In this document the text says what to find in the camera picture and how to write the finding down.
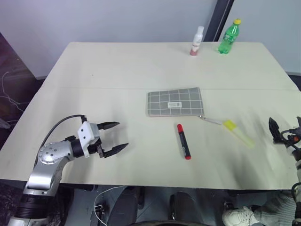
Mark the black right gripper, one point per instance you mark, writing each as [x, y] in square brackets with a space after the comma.
[291, 136]

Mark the grey checked pencil pouch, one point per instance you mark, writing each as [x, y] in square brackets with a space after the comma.
[175, 102]

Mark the yellow highlighter pen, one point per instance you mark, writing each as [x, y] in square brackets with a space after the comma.
[237, 133]

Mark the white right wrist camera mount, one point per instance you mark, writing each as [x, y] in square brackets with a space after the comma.
[296, 154]

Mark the grey ribbed trouser leg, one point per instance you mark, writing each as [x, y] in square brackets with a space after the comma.
[275, 209]

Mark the white sneaker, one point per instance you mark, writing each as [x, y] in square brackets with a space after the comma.
[238, 216]

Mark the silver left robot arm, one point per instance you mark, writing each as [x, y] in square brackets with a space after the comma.
[44, 174]

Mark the green bottle with yellow cap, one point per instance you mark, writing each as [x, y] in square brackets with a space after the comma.
[227, 37]

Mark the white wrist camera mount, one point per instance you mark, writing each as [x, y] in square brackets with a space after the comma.
[85, 133]
[296, 154]

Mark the dark rounded shape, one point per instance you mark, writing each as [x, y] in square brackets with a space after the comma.
[128, 204]

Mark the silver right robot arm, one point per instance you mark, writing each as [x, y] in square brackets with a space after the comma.
[299, 174]

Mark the red and black marker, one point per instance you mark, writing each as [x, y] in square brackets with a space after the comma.
[183, 141]

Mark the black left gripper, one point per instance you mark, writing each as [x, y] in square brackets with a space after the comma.
[97, 146]

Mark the white and pink spray bottle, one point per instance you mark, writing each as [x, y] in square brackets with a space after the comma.
[196, 42]

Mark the dark vertical wall panel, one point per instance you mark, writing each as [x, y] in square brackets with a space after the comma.
[217, 20]

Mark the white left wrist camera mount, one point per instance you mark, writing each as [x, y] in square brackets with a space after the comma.
[85, 133]

